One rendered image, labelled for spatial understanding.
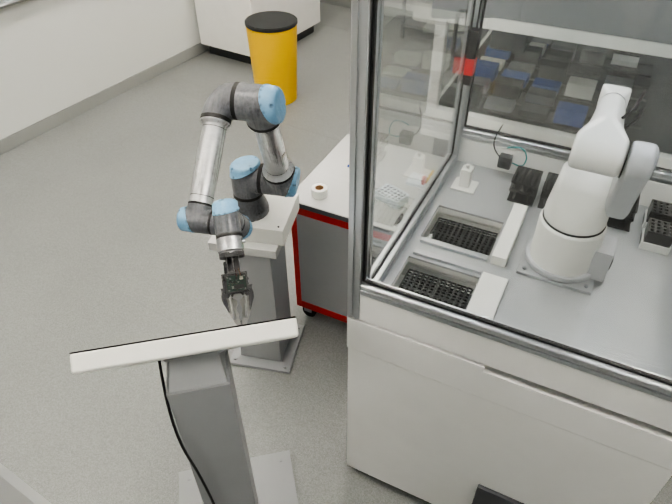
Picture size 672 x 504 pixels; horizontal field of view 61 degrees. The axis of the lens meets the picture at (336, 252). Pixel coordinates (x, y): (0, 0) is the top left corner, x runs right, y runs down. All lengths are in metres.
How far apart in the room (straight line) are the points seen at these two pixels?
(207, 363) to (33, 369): 1.73
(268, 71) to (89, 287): 2.27
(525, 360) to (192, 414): 0.88
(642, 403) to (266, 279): 1.45
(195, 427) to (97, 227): 2.38
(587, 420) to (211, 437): 1.01
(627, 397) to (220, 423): 1.04
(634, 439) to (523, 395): 0.29
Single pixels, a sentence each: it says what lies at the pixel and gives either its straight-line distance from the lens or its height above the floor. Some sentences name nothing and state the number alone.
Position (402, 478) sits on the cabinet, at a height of 0.15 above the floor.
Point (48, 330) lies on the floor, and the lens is 3.29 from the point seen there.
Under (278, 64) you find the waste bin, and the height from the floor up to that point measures 0.37.
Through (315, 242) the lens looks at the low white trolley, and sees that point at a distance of 2.58.
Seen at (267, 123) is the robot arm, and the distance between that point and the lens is 1.84.
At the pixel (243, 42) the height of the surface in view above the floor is 0.22.
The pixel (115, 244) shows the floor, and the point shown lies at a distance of 3.67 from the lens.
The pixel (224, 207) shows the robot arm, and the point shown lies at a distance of 1.63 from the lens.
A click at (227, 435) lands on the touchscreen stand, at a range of 1.69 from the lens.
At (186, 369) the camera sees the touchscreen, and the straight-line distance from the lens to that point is 1.51.
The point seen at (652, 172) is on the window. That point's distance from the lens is 1.23.
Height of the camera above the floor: 2.22
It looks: 41 degrees down
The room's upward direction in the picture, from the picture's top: straight up
